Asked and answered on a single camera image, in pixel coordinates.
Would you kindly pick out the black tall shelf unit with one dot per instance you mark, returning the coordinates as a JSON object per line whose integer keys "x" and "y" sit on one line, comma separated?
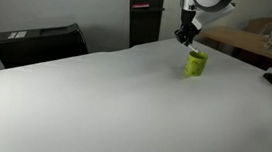
{"x": 144, "y": 23}

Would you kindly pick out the wooden side table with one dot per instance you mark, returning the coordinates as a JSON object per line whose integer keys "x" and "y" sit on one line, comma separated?
{"x": 246, "y": 41}

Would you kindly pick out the black computer tower case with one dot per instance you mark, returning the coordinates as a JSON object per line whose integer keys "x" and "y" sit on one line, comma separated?
{"x": 38, "y": 45}

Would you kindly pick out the pink book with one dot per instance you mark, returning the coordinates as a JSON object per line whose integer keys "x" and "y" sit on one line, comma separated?
{"x": 140, "y": 5}

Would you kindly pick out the brown cardboard box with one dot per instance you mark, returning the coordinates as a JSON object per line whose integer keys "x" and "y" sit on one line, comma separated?
{"x": 260, "y": 25}

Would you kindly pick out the green mug with print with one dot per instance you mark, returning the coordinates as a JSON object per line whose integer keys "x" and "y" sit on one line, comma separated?
{"x": 195, "y": 65}

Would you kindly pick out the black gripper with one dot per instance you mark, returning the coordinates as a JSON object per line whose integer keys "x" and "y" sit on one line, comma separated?
{"x": 187, "y": 27}

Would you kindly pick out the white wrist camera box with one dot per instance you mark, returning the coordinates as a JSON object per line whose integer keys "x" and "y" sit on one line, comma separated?
{"x": 212, "y": 16}

